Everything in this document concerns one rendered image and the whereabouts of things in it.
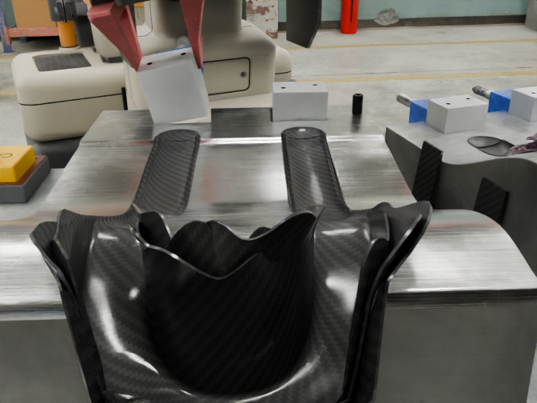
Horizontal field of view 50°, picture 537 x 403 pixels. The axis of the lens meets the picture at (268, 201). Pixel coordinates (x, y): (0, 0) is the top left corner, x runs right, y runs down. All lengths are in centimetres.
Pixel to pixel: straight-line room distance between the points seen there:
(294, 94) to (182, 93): 10
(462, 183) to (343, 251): 26
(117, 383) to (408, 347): 13
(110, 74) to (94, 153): 63
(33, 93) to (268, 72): 42
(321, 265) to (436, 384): 8
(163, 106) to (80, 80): 58
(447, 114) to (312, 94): 16
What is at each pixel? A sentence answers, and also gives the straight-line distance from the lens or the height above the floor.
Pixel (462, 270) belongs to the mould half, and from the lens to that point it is 25.
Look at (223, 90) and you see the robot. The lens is 90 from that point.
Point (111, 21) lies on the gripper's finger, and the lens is 51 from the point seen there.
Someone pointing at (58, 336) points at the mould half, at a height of 92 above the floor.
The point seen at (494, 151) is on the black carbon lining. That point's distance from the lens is 61.
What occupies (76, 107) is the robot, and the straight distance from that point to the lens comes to 111.
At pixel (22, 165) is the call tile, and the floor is 83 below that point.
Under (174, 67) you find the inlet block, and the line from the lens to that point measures 52.
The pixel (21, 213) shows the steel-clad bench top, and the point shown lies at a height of 80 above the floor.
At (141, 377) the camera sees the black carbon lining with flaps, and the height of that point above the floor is 88.
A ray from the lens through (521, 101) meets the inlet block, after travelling 70.
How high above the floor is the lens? 106
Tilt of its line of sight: 27 degrees down
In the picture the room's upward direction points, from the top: 1 degrees counter-clockwise
